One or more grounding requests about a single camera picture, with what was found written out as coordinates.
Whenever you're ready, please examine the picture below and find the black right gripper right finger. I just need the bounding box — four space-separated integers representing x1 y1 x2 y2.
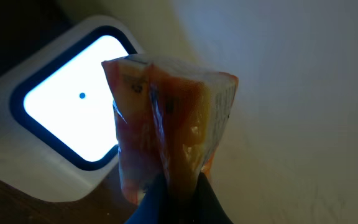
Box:
194 172 233 224

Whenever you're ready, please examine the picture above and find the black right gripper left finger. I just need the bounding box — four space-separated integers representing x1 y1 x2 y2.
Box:
125 174 169 224

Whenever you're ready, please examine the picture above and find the orange tissue pack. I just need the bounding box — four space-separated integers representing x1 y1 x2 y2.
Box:
102 54 239 204

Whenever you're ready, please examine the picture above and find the white barcode scanner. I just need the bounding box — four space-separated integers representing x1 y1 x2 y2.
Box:
0 16 142 202

